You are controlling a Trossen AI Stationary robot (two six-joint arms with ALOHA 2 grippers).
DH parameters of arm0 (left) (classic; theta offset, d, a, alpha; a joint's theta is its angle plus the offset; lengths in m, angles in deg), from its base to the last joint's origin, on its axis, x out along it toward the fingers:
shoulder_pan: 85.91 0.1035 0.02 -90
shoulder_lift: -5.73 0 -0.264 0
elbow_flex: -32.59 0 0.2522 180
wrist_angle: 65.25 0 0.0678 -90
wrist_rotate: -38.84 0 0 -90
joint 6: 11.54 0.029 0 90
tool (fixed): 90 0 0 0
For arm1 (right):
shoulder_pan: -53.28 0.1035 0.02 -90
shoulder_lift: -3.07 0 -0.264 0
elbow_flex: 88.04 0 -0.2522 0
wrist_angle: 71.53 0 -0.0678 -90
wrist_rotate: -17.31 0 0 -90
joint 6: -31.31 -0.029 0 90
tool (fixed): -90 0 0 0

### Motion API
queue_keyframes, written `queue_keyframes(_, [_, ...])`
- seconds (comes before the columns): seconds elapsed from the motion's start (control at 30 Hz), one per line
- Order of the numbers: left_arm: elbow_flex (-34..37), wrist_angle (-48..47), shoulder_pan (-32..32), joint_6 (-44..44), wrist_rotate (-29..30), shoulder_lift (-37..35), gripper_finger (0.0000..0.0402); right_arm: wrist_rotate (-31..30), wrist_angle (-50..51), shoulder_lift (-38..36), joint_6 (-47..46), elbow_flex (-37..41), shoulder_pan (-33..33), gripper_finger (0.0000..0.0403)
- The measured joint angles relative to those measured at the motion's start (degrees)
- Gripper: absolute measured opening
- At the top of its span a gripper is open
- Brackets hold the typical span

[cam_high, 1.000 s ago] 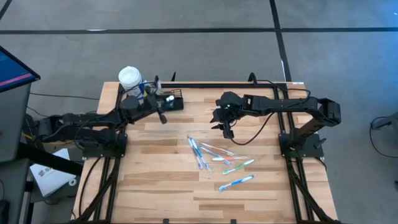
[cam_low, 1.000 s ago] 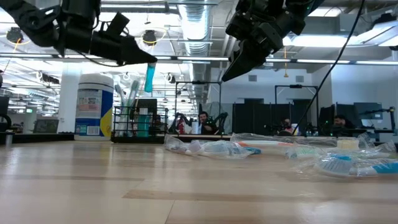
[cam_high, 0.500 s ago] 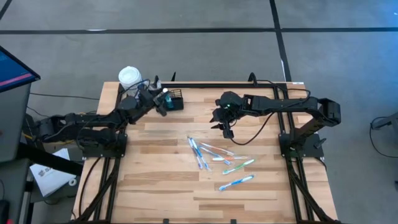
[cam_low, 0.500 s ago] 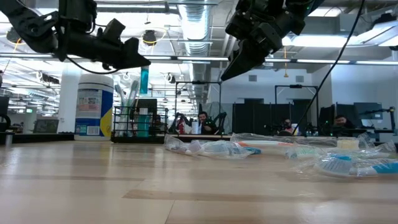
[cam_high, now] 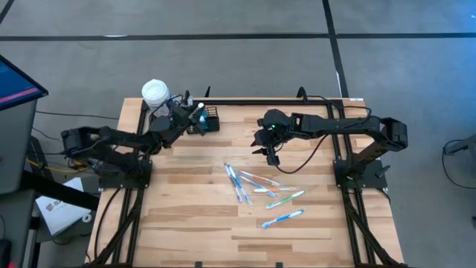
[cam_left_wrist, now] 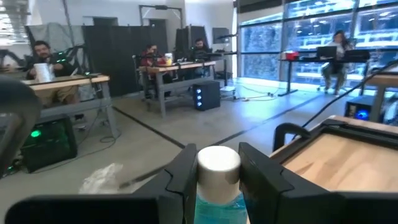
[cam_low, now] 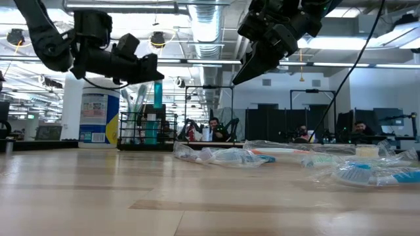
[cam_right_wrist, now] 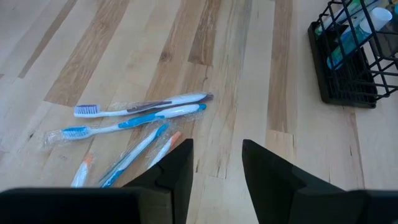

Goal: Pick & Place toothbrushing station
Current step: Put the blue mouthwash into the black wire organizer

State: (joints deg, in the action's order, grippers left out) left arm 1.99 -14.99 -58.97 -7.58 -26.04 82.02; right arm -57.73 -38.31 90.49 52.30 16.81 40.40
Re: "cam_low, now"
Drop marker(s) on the dark screen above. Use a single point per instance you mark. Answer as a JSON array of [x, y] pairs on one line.
[[48, 133]]

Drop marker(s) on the black ceiling dome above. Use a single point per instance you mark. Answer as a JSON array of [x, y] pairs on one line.
[[157, 39], [15, 36]]

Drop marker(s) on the wooden desk grey legs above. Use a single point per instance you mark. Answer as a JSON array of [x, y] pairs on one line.
[[203, 143]]

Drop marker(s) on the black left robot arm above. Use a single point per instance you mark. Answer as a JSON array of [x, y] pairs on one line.
[[42, 42]]

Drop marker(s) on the black metal frame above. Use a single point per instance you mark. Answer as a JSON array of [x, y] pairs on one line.
[[210, 87], [311, 91]]

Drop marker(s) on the black ledge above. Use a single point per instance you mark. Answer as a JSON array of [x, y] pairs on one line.
[[46, 145]]

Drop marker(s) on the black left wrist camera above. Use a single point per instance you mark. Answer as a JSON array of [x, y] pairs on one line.
[[126, 46]]

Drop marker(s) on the white blue yellow wipes canister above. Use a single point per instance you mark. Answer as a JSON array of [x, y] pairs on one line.
[[98, 118]]

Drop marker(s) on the teal toothpaste tube white cap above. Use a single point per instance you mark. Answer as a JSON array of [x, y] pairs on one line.
[[157, 95], [151, 131]]

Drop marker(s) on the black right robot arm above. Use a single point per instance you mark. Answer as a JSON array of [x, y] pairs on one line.
[[311, 16]]

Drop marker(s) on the black rounded object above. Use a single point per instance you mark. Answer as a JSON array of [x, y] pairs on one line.
[[1, 78]]

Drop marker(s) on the white toothbrush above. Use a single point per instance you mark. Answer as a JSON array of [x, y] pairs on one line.
[[126, 108]]

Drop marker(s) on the white column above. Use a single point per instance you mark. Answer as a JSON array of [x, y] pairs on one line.
[[73, 108]]

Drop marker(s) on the black curved tube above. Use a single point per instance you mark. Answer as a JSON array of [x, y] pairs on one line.
[[8, 126]]

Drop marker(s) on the silver ventilation duct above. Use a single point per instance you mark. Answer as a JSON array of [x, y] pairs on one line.
[[205, 26]]

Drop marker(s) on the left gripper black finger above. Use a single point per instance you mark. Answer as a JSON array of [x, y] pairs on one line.
[[151, 69]]

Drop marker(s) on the long ceiling light strip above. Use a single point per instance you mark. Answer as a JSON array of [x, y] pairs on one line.
[[197, 61]]

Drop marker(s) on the black room partition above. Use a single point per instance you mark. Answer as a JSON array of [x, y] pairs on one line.
[[272, 124]]

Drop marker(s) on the small white yellow canister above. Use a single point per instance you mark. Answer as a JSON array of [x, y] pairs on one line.
[[312, 136]]

